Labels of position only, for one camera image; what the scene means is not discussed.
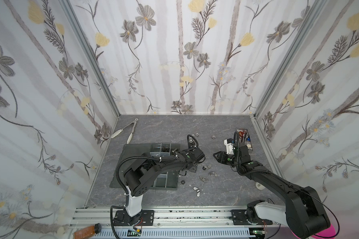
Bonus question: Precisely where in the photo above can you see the dark metal clip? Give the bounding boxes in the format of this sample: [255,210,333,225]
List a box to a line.
[199,176,208,182]
[208,171,219,177]
[202,165,211,170]

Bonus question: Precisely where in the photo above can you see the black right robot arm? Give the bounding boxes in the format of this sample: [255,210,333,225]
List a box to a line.
[213,145,331,239]

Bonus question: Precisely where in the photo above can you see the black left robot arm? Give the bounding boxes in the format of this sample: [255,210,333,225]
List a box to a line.
[110,147,205,226]

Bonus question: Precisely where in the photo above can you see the transparent grey organizer box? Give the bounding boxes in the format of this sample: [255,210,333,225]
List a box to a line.
[110,143,180,190]

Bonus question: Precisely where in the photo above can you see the white plastic bottle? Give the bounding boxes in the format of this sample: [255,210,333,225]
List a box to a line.
[255,182,266,190]

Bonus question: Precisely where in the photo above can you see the cream silicone kitchen tongs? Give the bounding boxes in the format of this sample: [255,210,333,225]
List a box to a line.
[110,118,139,144]

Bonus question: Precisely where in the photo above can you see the pink plastic bowl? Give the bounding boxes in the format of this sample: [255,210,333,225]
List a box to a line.
[313,224,337,239]

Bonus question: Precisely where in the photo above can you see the orange bottle black cap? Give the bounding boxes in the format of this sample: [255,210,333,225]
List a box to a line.
[73,223,102,239]

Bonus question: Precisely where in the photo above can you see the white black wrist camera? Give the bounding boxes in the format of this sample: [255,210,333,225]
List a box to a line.
[223,138,234,155]

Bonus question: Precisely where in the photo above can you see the red handled scissors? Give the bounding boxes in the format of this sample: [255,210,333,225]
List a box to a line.
[238,130,248,142]

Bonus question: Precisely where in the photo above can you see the aluminium rail base frame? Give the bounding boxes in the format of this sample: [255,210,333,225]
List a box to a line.
[64,206,287,239]

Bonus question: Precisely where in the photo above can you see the black corrugated cable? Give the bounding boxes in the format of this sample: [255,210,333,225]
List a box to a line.
[110,134,199,239]

